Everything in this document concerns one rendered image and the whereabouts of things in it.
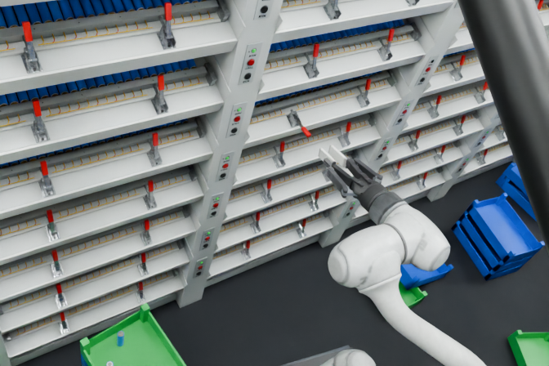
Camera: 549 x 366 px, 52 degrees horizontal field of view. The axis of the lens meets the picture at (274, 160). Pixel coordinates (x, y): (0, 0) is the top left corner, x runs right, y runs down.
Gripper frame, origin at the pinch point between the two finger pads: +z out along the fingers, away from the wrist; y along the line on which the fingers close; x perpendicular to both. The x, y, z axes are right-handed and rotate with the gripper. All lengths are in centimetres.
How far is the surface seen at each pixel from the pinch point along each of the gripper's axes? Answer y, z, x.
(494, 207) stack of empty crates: 126, 11, -81
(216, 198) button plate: -23.2, 20.5, -23.6
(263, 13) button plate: -22.3, 7.7, 41.7
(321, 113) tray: 10.4, 19.0, -0.4
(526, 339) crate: 102, -40, -108
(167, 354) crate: -51, -5, -51
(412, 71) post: 42.6, 16.2, 8.7
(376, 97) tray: 32.7, 19.1, -0.5
